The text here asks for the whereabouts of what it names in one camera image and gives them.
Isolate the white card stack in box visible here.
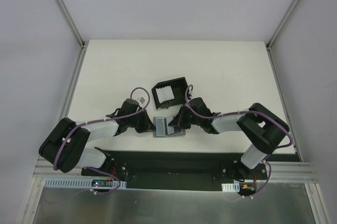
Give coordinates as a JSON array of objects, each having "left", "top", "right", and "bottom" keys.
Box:
[{"left": 155, "top": 86, "right": 174, "bottom": 103}]

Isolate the black plastic card box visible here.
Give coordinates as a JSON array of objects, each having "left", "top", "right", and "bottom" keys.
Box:
[{"left": 151, "top": 77, "right": 188, "bottom": 109}]

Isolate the right aluminium frame post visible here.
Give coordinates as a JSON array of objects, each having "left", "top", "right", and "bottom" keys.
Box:
[{"left": 266, "top": 0, "right": 301, "bottom": 51}]

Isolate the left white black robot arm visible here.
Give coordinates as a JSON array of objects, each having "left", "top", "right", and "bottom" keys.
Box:
[{"left": 38, "top": 106, "right": 155, "bottom": 176}]

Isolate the right white cable duct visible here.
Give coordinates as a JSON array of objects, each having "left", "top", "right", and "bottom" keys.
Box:
[{"left": 221, "top": 181, "right": 240, "bottom": 193}]

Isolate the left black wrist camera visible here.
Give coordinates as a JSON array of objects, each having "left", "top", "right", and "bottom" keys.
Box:
[{"left": 117, "top": 98, "right": 142, "bottom": 119}]

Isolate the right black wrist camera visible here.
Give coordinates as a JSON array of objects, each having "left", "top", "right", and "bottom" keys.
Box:
[{"left": 189, "top": 97, "right": 213, "bottom": 117}]

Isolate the aluminium frame post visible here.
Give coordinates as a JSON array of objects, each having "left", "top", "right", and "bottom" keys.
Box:
[
  {"left": 266, "top": 0, "right": 301, "bottom": 51},
  {"left": 54, "top": 0, "right": 86, "bottom": 48}
]

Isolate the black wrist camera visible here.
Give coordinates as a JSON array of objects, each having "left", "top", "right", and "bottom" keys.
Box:
[
  {"left": 117, "top": 98, "right": 142, "bottom": 119},
  {"left": 189, "top": 97, "right": 213, "bottom": 117}
]

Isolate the left aluminium frame post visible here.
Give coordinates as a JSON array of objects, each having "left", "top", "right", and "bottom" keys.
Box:
[{"left": 54, "top": 0, "right": 86, "bottom": 48}]

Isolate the grey leather card holder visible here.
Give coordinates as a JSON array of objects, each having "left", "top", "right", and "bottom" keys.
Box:
[{"left": 153, "top": 116, "right": 186, "bottom": 138}]

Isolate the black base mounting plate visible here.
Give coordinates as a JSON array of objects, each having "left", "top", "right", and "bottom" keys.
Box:
[{"left": 49, "top": 148, "right": 302, "bottom": 190}]

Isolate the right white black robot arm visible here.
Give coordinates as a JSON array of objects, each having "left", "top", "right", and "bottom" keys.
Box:
[{"left": 168, "top": 103, "right": 290, "bottom": 179}]

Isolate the left white cable duct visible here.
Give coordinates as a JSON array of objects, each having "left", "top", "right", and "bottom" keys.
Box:
[{"left": 44, "top": 178, "right": 127, "bottom": 190}]

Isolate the white cable duct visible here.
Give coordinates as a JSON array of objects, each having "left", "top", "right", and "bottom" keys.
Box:
[
  {"left": 44, "top": 178, "right": 127, "bottom": 190},
  {"left": 221, "top": 181, "right": 240, "bottom": 193}
]

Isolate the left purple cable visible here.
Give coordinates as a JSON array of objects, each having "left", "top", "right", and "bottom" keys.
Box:
[{"left": 53, "top": 87, "right": 152, "bottom": 196}]

